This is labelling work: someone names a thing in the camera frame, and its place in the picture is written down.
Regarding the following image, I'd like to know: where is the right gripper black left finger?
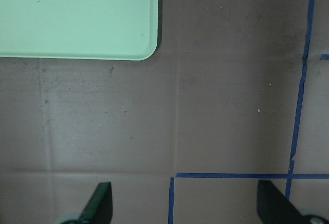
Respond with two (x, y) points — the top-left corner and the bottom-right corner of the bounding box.
(78, 182), (113, 224)

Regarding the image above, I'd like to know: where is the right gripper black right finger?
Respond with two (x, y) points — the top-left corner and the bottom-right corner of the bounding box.
(257, 180), (328, 224)

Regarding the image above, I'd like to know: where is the light green plastic tray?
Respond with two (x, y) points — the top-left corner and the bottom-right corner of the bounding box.
(1, 0), (159, 61)

